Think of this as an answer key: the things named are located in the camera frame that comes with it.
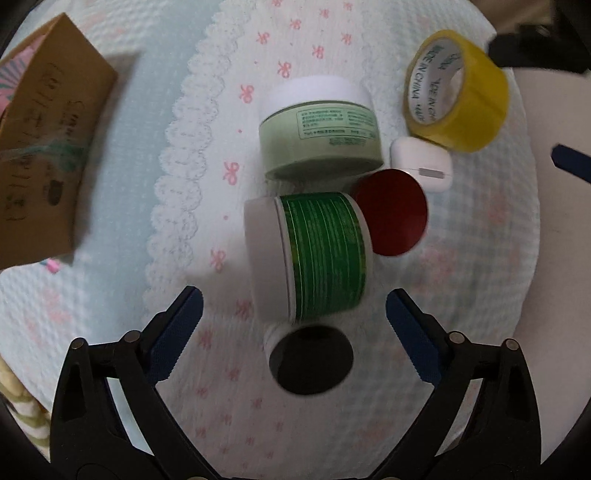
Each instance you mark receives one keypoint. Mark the white earbuds case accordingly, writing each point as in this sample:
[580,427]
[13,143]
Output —
[422,159]

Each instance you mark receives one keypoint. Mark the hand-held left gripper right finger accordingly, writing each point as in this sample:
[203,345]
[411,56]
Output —
[413,327]

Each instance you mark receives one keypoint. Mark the light blue textured blanket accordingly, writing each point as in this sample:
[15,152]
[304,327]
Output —
[129,166]

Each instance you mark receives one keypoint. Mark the black lid small jar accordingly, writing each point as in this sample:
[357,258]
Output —
[311,360]

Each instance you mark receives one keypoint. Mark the green white striped cloth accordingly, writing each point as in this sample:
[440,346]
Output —
[25,406]

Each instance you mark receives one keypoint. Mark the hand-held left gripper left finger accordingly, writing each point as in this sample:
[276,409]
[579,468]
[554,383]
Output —
[178,323]

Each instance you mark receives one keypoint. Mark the green label white lid jar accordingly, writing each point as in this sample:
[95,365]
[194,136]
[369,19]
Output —
[323,254]

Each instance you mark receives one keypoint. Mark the pale green cream jar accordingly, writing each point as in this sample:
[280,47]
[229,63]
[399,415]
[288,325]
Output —
[318,138]

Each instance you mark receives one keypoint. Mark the red round lid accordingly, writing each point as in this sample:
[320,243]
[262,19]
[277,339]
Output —
[392,212]

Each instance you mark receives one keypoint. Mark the yellow tape roll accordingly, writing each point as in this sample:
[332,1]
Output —
[475,115]

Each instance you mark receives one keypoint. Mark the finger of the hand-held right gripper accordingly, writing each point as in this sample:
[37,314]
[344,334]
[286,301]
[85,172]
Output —
[535,48]
[572,159]

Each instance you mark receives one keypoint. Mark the brown cardboard box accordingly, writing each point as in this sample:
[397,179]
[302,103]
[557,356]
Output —
[46,152]

